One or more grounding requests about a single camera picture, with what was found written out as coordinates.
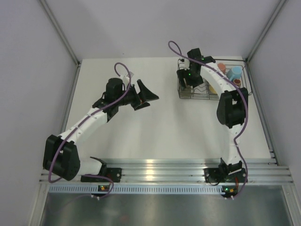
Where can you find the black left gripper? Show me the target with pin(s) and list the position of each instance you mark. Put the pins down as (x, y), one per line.
(144, 95)

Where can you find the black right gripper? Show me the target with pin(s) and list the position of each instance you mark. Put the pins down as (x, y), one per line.
(181, 75)

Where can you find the yellow ceramic mug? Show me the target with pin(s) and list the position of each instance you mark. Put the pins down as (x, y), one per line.
(212, 90)

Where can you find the pink ceramic mug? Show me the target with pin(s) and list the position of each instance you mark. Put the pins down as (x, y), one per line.
(222, 67)

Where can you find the light blue ceramic mug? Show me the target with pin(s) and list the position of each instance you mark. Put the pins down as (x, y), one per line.
(234, 73)

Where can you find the dark brown mug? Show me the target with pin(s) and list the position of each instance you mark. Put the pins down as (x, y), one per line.
(237, 82)

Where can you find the grey-brown stoneware cup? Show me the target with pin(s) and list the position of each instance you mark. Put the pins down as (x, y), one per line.
(188, 89)

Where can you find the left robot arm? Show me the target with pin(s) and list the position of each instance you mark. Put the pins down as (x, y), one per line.
(62, 156)

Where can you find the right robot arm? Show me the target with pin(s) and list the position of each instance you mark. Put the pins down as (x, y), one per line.
(232, 111)

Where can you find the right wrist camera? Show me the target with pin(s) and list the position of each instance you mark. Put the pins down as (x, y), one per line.
(182, 61)

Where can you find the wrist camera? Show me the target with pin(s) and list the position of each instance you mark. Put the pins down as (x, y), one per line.
(182, 61)
(126, 78)

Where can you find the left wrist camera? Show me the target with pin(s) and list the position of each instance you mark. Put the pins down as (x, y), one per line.
(126, 78)

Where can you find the aluminium mounting rail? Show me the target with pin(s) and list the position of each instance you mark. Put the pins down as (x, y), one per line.
(191, 171)

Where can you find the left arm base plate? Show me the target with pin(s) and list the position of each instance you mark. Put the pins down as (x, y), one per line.
(112, 173)

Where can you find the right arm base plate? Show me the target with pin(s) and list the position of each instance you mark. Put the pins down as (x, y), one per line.
(214, 177)

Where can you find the perforated cable duct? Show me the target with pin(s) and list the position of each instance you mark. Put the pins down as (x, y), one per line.
(137, 189)

